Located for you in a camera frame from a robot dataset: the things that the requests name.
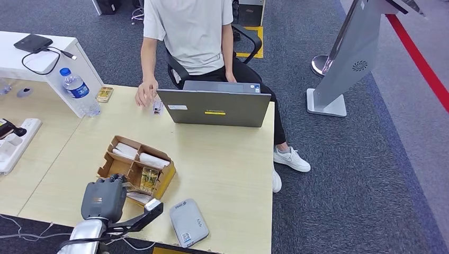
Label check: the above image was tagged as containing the white ID card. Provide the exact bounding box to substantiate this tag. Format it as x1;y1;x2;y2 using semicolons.
152;98;165;116

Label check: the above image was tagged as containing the white power strip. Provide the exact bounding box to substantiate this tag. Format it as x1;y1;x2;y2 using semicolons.
0;118;42;176

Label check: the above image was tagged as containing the white paper sleeve stack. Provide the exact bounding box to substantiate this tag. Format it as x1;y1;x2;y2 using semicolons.
112;142;139;160
139;152;171;169

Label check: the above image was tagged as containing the white desk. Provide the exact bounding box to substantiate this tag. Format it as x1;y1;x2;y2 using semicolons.
0;31;104;119

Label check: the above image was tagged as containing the black external drive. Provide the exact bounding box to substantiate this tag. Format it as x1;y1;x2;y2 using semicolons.
13;34;54;54

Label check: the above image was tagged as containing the person's right hand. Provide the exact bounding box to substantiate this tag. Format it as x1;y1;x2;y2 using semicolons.
134;77;159;107

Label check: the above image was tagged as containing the black computer case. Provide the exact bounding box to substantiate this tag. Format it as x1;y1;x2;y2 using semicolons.
92;0;122;15

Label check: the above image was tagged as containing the grey card reader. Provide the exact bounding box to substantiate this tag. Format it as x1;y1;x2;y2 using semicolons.
169;198;210;249

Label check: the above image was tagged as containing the black USB cable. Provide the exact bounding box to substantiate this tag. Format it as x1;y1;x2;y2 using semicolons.
21;46;78;76

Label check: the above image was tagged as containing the grey kiosk stand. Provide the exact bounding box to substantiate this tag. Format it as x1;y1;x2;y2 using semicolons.
306;0;429;118

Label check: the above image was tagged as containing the dark cabinet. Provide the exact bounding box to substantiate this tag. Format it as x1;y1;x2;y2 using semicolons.
231;0;266;27

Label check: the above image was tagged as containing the grey laptop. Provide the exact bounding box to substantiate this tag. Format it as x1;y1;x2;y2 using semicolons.
157;80;272;128

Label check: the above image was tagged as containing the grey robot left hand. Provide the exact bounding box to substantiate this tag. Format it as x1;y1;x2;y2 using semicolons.
80;174;128;224

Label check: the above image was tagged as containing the clear water bottle blue cap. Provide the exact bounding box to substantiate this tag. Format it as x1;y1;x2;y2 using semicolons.
59;68;102;119

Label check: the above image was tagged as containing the white sneaker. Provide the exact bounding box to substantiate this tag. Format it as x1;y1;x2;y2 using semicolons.
272;170;282;194
273;146;311;173

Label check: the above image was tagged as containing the yellow edged dark panel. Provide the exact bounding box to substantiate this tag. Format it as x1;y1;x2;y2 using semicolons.
152;247;197;254

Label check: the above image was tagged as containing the chrome stanchion base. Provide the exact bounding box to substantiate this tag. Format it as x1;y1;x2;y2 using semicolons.
310;54;334;77

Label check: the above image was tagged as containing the black office chair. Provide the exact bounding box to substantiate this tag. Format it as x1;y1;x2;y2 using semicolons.
165;23;263;90

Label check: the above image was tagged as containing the person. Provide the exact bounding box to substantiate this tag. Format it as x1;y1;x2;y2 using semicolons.
134;0;311;194

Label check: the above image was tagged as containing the white charger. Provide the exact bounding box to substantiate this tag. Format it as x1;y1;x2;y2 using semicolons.
0;134;23;157

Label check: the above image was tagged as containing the cardboard organiser box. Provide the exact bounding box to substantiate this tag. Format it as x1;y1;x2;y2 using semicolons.
97;135;177;207

